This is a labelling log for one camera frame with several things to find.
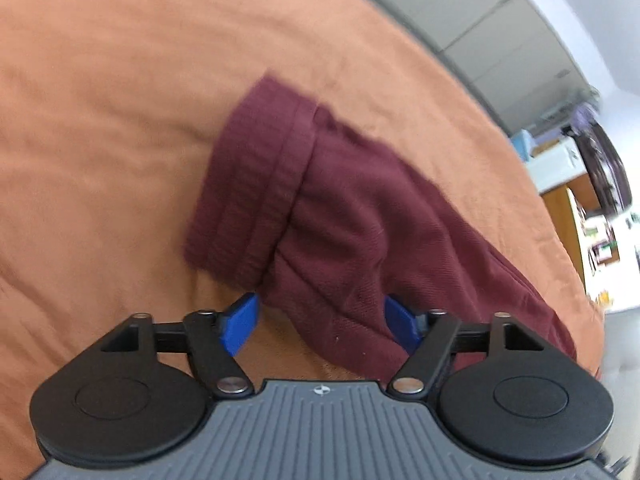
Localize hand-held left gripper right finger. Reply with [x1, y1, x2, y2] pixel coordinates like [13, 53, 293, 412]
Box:
[383, 294, 547, 397]

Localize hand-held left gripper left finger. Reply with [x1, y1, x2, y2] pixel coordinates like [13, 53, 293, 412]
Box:
[100, 292, 262, 397]

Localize maroon pants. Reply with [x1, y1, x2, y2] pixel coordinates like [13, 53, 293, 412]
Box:
[184, 76, 578, 382]

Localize wooden desk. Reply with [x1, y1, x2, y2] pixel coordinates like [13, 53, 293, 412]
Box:
[541, 172, 603, 292]

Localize light blue box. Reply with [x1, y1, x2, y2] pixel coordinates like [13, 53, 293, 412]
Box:
[510, 129, 537, 162]

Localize white board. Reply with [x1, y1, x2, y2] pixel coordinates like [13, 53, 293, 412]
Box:
[527, 139, 585, 195]

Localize orange bed blanket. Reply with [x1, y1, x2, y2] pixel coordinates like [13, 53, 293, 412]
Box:
[0, 0, 608, 480]

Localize dark suitcase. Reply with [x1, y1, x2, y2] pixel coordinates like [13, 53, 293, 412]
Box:
[574, 119, 634, 217]

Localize beige wardrobe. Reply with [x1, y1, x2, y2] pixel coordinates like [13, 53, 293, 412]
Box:
[336, 0, 601, 137]

